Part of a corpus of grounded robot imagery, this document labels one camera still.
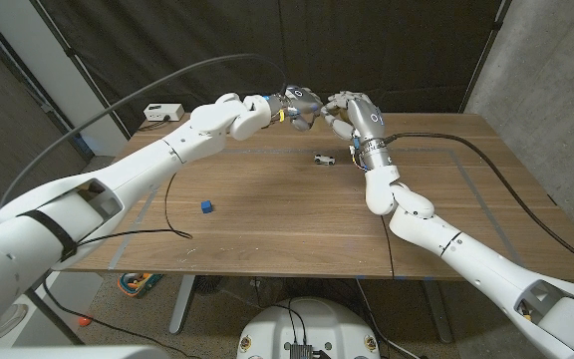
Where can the black backdrop stand pole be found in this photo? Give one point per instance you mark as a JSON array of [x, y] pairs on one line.
[[487, 50], [70, 50]]

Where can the small orange ball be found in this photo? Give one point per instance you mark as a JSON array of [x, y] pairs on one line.
[[85, 320]]

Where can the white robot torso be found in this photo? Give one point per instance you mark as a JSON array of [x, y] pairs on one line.
[[317, 324]]

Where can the teal and orange toy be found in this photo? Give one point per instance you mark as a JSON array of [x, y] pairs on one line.
[[140, 284]]

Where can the white power strip box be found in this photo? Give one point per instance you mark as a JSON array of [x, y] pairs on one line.
[[162, 111]]

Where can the small blue block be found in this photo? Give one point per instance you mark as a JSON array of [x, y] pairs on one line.
[[207, 207]]

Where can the black backdrop curtain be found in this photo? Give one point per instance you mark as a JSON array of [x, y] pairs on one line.
[[367, 50]]

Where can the grey finned torso module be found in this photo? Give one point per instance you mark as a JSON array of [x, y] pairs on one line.
[[301, 351]]

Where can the small black fan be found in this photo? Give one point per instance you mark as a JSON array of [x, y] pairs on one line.
[[209, 284]]

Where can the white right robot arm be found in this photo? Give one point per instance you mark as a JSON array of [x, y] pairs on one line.
[[466, 249]]

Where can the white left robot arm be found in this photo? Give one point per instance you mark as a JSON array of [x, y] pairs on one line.
[[142, 159]]

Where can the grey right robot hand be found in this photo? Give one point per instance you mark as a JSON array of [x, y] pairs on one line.
[[367, 119]]

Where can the white sneaker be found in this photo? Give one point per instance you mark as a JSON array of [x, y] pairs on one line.
[[10, 319]]

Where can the grey table leg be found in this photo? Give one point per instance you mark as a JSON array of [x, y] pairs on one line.
[[439, 314], [181, 304]]

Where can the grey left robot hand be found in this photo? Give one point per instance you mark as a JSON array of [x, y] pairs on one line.
[[302, 100]]

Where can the white toy car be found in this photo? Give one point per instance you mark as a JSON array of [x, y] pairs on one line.
[[324, 159]]

